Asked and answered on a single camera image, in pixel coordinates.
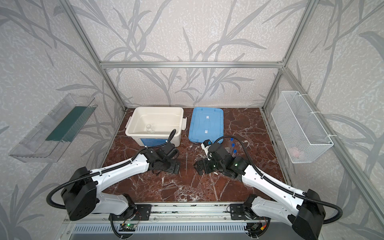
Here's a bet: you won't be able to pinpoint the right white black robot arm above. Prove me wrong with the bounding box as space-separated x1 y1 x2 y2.
194 140 343 240

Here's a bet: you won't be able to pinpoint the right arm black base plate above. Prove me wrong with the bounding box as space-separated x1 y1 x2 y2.
228 204 252 220

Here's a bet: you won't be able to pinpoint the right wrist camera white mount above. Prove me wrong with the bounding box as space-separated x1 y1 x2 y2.
201 140 212 156

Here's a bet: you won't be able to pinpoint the pink item in basket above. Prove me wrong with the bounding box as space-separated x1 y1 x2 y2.
289 147 304 159

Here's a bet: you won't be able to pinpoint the clear acrylic wall shelf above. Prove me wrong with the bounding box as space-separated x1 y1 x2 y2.
9 94 98 163

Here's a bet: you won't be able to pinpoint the small clear glass beaker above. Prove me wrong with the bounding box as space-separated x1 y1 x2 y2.
146 124 155 134

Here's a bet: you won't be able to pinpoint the green circuit board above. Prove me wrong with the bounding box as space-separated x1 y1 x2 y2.
119 223 138 232

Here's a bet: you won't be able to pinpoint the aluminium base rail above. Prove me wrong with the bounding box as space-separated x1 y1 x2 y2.
62 201 316 224

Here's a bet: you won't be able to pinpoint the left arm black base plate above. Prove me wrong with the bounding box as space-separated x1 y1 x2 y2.
120 204 152 221

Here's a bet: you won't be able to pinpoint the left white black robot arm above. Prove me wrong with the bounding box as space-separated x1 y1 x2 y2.
46 142 180 221

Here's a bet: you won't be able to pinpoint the blue plastic bin lid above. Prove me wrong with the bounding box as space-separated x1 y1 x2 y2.
189 107 224 143

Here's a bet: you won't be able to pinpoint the white wire mesh basket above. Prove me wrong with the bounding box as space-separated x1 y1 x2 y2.
271 91 334 164

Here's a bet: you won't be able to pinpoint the black metal tweezers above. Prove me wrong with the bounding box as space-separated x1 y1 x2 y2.
161 182 179 191

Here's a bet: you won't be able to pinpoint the white plastic storage bin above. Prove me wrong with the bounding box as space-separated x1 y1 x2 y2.
125 107 187 147

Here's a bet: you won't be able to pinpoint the blue capped test tube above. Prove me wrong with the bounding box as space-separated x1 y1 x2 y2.
229 138 235 155
233 150 238 160

